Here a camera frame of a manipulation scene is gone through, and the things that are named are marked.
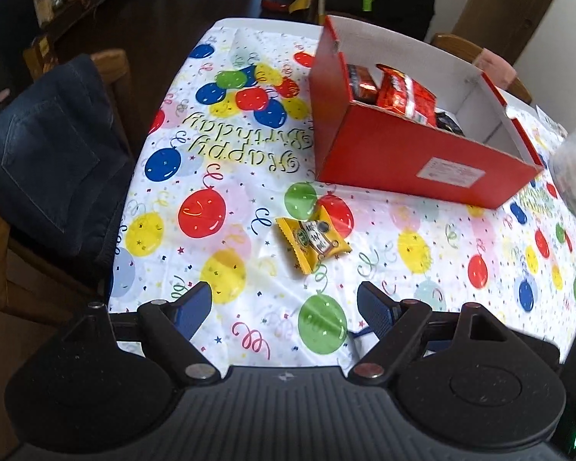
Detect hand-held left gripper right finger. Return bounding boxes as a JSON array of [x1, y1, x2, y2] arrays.
[[348, 282, 524, 380]]

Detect red cardboard box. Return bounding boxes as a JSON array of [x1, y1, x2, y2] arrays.
[[308, 14, 544, 209]]

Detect dark cabinet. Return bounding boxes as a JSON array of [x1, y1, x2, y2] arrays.
[[0, 0, 44, 97]]

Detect blue jeans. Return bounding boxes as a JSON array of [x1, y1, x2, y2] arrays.
[[0, 54, 135, 270]]

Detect black snack packet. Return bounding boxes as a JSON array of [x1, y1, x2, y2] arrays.
[[434, 111, 464, 136]]

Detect wooden door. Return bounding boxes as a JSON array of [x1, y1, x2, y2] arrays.
[[454, 0, 572, 65]]

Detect black sofa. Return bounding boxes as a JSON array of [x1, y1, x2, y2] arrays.
[[324, 0, 435, 41]]

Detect red snack packet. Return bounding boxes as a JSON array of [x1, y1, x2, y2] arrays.
[[377, 65, 437, 128]]

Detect pink cloth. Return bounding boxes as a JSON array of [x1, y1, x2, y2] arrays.
[[473, 48, 516, 90]]

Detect yellow snack packet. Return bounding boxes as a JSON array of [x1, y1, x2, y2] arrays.
[[275, 204, 353, 275]]

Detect brown shiny snack packet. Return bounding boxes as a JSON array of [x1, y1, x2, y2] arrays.
[[346, 63, 380, 104]]

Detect balloon print tablecloth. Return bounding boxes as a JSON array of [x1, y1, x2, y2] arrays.
[[108, 18, 576, 363]]

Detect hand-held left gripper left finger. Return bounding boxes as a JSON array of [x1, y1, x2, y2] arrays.
[[77, 281, 222, 387]]

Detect wooden TV cabinet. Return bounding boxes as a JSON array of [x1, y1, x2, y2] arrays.
[[24, 0, 149, 78]]

